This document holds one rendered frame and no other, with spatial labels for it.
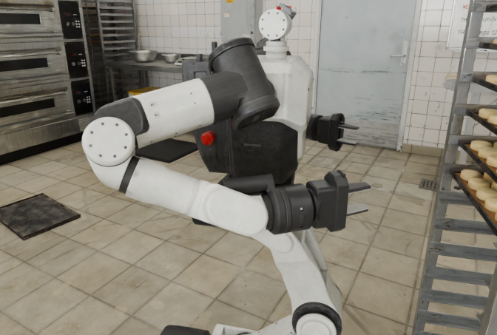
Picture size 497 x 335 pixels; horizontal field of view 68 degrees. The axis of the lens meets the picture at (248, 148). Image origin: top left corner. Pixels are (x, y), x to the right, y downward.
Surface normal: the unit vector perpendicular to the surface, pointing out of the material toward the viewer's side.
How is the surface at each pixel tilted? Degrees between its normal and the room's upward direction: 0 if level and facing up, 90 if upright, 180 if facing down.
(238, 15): 90
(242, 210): 65
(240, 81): 59
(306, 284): 90
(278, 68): 41
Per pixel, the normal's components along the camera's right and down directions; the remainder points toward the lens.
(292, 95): 0.53, 0.18
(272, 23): -0.23, 0.31
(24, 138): 0.86, 0.16
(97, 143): 0.30, -0.21
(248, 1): -0.50, 0.28
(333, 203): 0.29, 0.30
